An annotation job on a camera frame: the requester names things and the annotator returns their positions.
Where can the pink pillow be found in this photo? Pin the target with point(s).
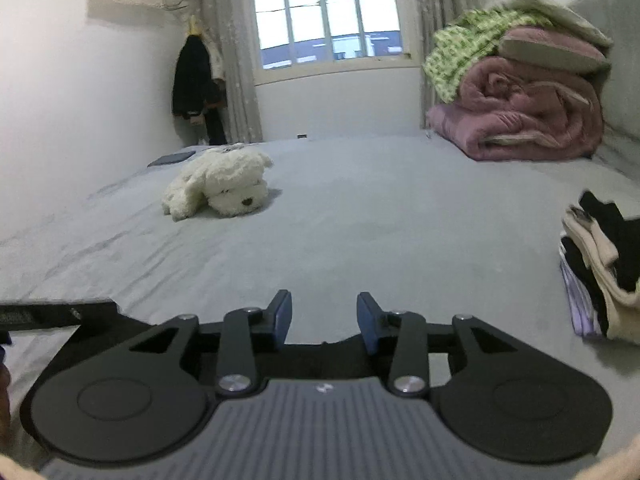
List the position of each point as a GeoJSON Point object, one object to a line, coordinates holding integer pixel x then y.
{"type": "Point", "coordinates": [555, 52]}

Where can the grey quilted bedspread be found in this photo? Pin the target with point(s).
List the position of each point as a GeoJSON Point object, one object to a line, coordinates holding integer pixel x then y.
{"type": "Point", "coordinates": [620, 60]}

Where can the grey bed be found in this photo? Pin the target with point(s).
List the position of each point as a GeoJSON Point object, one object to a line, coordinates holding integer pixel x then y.
{"type": "Point", "coordinates": [400, 220]}

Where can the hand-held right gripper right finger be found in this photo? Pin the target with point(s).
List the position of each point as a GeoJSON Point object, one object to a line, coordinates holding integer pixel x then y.
{"type": "Point", "coordinates": [365, 320]}

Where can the window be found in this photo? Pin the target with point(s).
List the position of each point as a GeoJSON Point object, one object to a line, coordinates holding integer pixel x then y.
{"type": "Point", "coordinates": [330, 10]}

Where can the pink rolled quilt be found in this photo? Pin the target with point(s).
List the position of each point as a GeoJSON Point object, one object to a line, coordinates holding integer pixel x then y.
{"type": "Point", "coordinates": [525, 110]}

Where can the black hanging coat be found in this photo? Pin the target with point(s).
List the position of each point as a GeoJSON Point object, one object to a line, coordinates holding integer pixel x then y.
{"type": "Point", "coordinates": [192, 80]}

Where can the black t-shirt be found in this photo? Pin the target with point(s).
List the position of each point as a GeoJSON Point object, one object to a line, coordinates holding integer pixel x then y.
{"type": "Point", "coordinates": [325, 360]}

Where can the cream pillow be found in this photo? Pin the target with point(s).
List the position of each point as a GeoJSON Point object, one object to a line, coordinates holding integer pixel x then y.
{"type": "Point", "coordinates": [560, 17]}

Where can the white plush dog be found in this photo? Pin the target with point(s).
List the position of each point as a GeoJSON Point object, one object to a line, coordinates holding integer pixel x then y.
{"type": "Point", "coordinates": [220, 180]}

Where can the green checkered garment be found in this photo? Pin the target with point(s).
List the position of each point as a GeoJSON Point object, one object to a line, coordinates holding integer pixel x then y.
{"type": "Point", "coordinates": [460, 50]}

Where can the dark tablet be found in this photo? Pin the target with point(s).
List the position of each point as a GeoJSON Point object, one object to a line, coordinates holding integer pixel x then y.
{"type": "Point", "coordinates": [171, 159]}

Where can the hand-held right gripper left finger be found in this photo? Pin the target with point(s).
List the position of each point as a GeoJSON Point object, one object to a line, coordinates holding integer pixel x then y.
{"type": "Point", "coordinates": [282, 317]}

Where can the grey patterned curtain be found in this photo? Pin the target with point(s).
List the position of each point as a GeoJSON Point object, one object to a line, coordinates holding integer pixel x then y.
{"type": "Point", "coordinates": [235, 60]}
{"type": "Point", "coordinates": [445, 0]}

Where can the cream hanging garment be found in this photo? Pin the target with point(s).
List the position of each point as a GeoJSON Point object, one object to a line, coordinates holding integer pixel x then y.
{"type": "Point", "coordinates": [216, 57]}

